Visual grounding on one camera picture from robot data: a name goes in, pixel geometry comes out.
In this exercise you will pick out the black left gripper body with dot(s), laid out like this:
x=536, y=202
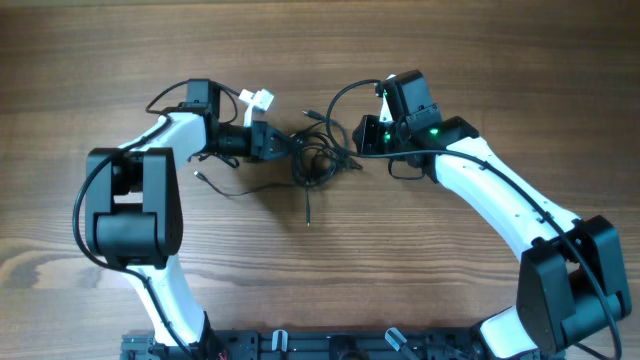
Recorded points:
x=260, y=140

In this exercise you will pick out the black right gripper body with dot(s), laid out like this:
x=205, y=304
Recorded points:
x=368, y=134

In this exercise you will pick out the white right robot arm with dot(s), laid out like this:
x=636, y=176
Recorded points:
x=572, y=282

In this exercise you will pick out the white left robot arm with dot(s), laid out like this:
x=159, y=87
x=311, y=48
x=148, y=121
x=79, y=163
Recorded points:
x=127, y=216

